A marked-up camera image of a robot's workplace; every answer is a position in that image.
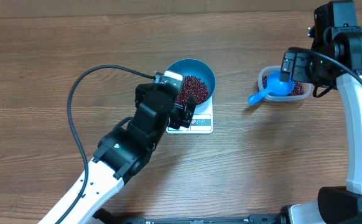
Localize red beans in bowl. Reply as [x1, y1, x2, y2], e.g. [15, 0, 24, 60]
[175, 75, 209, 106]

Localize teal blue bowl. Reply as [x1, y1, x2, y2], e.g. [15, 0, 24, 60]
[167, 58, 216, 101]

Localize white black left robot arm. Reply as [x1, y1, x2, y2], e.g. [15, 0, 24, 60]
[41, 83, 196, 223]

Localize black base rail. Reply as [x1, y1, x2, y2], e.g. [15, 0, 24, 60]
[92, 205, 336, 224]

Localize red adzuki beans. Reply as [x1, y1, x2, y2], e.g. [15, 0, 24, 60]
[262, 76, 305, 96]

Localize white digital kitchen scale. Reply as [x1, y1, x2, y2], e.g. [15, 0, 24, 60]
[166, 97, 213, 134]

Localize clear plastic container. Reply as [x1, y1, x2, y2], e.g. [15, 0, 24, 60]
[258, 65, 312, 102]

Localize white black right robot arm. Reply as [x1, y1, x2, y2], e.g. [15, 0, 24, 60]
[280, 1, 362, 223]

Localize blue plastic measuring scoop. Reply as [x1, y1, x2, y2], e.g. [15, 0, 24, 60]
[248, 71, 295, 105]

